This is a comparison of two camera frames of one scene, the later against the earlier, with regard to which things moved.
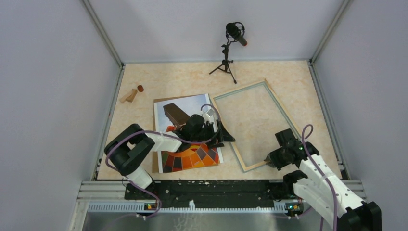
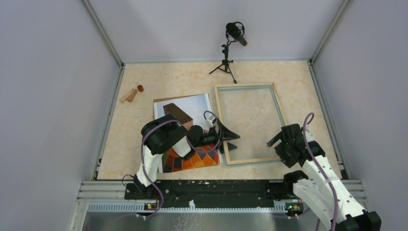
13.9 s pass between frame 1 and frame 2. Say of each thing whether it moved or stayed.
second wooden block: stayed
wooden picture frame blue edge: moved
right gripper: moved
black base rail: stayed
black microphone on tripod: stayed
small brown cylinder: stayed
